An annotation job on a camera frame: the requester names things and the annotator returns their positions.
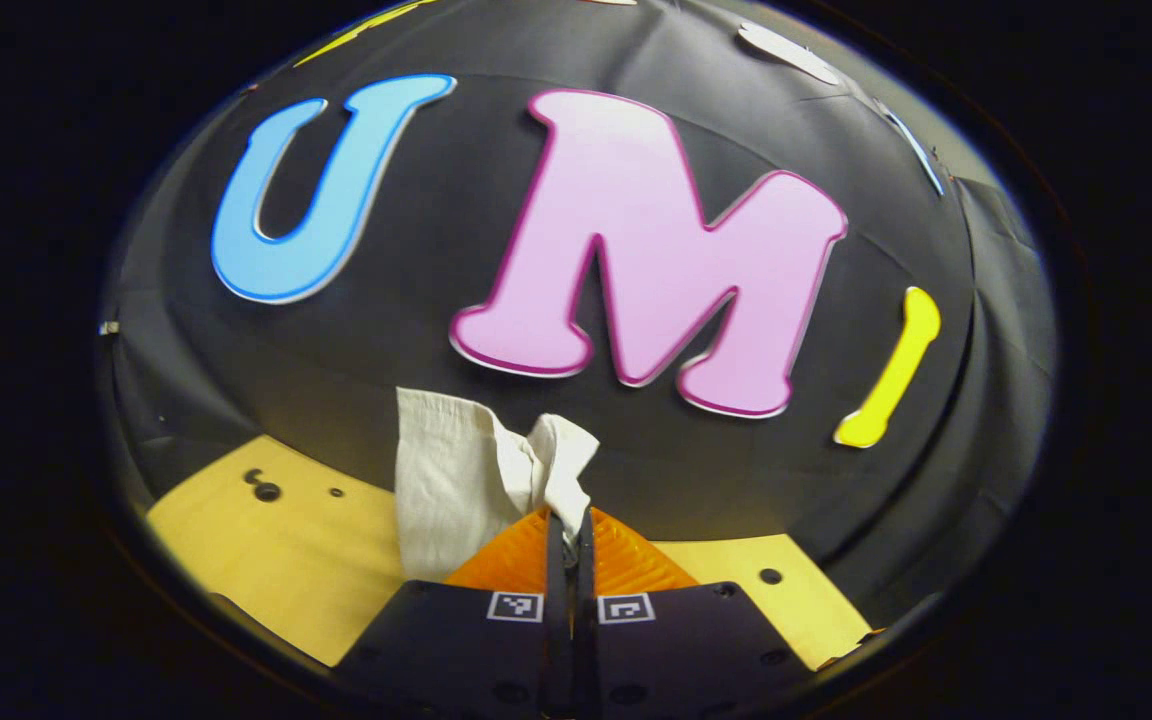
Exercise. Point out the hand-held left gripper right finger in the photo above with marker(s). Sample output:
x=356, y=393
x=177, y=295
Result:
x=584, y=620

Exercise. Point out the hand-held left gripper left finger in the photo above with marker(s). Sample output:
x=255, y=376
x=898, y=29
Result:
x=556, y=620

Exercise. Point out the white jeans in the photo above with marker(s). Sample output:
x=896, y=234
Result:
x=446, y=490

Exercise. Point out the black backdrop cloth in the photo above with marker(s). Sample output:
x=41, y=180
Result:
x=416, y=300

